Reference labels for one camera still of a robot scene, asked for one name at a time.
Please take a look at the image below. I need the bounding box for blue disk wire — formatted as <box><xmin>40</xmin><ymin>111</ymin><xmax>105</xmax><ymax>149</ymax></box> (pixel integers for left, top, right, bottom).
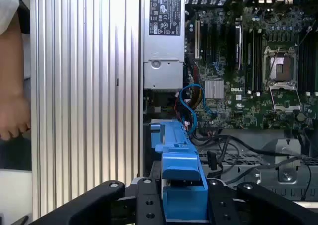
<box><xmin>179</xmin><ymin>84</ymin><xmax>220</xmax><ymax>136</ymax></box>

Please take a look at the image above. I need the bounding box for coloured power wire bundle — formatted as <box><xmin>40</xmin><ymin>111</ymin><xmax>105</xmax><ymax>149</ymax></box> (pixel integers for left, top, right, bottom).
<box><xmin>174</xmin><ymin>60</ymin><xmax>202</xmax><ymax>127</ymax></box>

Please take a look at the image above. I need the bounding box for grey metal disk cage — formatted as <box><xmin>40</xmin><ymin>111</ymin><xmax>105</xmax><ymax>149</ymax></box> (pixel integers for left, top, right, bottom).
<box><xmin>198</xmin><ymin>137</ymin><xmax>318</xmax><ymax>201</ymax></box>

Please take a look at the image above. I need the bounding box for black RAM slot row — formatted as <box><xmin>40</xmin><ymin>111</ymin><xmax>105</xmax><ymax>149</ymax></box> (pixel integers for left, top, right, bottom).
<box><xmin>297</xmin><ymin>28</ymin><xmax>318</xmax><ymax>92</ymax></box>
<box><xmin>244</xmin><ymin>29</ymin><xmax>263</xmax><ymax>92</ymax></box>

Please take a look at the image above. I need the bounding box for blue disk carrier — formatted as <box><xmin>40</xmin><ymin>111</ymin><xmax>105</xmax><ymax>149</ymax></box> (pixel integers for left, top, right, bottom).
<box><xmin>150</xmin><ymin>119</ymin><xmax>209</xmax><ymax>223</ymax></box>

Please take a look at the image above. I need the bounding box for silver chipset heat sink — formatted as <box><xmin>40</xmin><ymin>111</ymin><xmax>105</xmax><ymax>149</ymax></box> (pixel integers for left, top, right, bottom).
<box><xmin>204</xmin><ymin>79</ymin><xmax>225</xmax><ymax>100</ymax></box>

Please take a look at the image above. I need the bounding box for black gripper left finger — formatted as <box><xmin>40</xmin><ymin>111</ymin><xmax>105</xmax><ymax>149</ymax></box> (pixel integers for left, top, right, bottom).
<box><xmin>29</xmin><ymin>177</ymin><xmax>165</xmax><ymax>225</ymax></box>

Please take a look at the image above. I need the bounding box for thin metal locking lever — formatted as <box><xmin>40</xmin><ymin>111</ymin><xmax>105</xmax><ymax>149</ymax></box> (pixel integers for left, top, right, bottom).
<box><xmin>296</xmin><ymin>27</ymin><xmax>313</xmax><ymax>46</ymax></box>

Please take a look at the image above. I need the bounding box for CPU socket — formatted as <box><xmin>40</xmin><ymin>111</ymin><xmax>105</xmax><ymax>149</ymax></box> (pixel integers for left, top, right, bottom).
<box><xmin>262</xmin><ymin>45</ymin><xmax>299</xmax><ymax>83</ymax></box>

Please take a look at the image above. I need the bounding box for person's bare hand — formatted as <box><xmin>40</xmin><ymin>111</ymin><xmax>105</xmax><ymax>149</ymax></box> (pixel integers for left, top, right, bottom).
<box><xmin>0</xmin><ymin>93</ymin><xmax>32</xmax><ymax>141</ymax></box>

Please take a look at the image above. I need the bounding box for white expansion slot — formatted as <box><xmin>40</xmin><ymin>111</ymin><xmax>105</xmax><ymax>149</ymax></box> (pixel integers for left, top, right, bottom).
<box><xmin>194</xmin><ymin>19</ymin><xmax>200</xmax><ymax>60</ymax></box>

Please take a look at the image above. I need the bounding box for silver power supply unit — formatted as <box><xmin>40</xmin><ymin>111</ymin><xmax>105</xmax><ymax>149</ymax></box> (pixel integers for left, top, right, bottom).
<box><xmin>143</xmin><ymin>0</ymin><xmax>186</xmax><ymax>90</ymax></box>

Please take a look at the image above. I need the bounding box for metal socket cover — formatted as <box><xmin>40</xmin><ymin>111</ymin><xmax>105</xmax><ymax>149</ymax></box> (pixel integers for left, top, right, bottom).
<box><xmin>269</xmin><ymin>82</ymin><xmax>302</xmax><ymax>112</ymax></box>

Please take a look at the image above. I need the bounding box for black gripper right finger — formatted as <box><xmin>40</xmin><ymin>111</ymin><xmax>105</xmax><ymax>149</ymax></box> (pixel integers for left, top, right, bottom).
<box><xmin>207</xmin><ymin>178</ymin><xmax>318</xmax><ymax>225</ymax></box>

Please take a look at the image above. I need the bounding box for black open PC case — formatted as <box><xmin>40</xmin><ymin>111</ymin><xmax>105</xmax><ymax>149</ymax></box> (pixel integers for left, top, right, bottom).
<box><xmin>138</xmin><ymin>0</ymin><xmax>318</xmax><ymax>203</ymax></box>

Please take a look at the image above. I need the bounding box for white shirt sleeve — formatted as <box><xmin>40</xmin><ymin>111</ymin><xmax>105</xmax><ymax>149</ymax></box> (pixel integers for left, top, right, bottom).
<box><xmin>0</xmin><ymin>0</ymin><xmax>21</xmax><ymax>36</ymax></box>

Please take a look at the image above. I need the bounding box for green motherboard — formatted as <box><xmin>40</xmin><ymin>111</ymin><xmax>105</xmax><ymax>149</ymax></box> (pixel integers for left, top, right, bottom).
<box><xmin>185</xmin><ymin>5</ymin><xmax>318</xmax><ymax>131</ymax></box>

